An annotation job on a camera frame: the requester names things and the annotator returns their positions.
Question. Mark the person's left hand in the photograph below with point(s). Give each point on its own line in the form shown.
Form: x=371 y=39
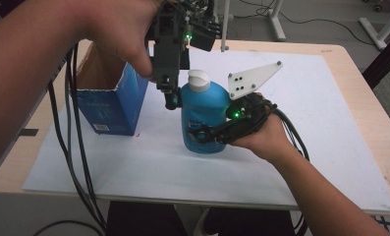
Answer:
x=120 y=26

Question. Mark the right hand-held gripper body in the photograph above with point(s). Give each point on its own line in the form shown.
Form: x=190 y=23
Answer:
x=245 y=118

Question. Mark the black metal post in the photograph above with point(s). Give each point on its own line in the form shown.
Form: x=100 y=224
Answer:
x=384 y=62

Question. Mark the white stand leg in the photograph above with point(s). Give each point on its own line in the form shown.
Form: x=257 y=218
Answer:
x=225 y=26
x=276 y=19
x=382 y=31

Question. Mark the blue bottle with white cap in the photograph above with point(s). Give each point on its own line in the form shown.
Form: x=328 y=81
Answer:
x=202 y=105

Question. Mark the person's right hand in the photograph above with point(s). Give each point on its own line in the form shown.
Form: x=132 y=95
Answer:
x=271 y=141

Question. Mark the white mat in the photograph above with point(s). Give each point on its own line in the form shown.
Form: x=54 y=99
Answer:
x=215 y=177

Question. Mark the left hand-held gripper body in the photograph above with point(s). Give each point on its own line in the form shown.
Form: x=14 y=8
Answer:
x=168 y=49

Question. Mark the black tape strip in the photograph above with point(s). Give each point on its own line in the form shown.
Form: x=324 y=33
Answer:
x=28 y=132

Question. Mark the blue cardboard box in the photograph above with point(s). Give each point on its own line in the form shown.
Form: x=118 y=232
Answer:
x=117 y=108

